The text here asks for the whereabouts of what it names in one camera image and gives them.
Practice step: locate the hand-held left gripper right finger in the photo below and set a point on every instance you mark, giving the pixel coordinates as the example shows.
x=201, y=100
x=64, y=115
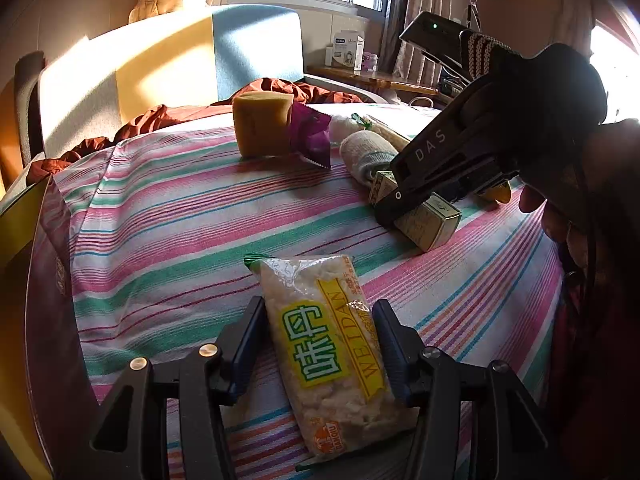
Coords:
x=395, y=357

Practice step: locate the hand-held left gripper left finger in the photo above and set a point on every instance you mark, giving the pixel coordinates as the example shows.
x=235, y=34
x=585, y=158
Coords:
x=250, y=347

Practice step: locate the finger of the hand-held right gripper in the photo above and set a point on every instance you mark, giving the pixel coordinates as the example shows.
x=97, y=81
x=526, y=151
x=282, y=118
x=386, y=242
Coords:
x=400, y=205

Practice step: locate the green and white small box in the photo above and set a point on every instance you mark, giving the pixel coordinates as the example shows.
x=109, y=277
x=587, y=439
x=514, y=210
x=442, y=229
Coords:
x=432, y=222

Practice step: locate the white sock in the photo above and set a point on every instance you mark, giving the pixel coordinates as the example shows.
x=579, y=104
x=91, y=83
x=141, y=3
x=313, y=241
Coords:
x=365, y=155

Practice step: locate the white snack packet yellow label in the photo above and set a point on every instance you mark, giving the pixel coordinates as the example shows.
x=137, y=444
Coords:
x=325, y=350

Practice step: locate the purple snack packet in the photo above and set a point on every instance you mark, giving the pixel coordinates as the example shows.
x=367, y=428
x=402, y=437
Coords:
x=312, y=135

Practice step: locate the yellow-brown cake block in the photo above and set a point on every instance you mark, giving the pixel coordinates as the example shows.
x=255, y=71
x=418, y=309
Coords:
x=262, y=122

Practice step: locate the gold cardboard box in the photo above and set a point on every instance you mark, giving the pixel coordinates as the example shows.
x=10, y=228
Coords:
x=50, y=310

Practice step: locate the person's right hand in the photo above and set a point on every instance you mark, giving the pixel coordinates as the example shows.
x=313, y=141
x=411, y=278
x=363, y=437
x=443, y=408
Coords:
x=600, y=185

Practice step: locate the beige flat stick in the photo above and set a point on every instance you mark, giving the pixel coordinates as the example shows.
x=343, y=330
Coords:
x=385, y=132

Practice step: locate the wooden desk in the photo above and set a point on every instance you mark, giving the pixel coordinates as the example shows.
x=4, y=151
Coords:
x=380, y=80

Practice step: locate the pink small container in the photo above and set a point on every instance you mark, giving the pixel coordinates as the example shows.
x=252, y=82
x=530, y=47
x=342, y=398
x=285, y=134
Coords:
x=370, y=62

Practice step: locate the large white carton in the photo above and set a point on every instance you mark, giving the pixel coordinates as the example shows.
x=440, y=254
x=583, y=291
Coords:
x=350, y=50

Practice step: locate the patterned grey curtain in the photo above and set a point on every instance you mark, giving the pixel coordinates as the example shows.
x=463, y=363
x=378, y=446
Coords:
x=425, y=0

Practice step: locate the striped bed sheet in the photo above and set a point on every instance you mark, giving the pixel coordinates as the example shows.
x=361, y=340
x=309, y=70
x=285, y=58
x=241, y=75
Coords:
x=175, y=220

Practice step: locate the small white carton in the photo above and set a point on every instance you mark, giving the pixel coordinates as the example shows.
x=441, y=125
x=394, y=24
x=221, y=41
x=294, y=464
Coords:
x=329, y=56

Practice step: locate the person's dark clothing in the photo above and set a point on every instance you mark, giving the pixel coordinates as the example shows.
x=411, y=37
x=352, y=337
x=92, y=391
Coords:
x=600, y=370

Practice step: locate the red-brown blanket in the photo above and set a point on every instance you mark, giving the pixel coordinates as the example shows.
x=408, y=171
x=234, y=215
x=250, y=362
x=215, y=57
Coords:
x=150, y=120

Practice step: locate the black mesh chair back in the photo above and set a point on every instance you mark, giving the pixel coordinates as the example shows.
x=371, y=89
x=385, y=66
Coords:
x=27, y=105

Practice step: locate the grey bed rail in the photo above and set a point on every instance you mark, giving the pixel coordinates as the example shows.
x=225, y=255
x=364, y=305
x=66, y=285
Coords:
x=340, y=87

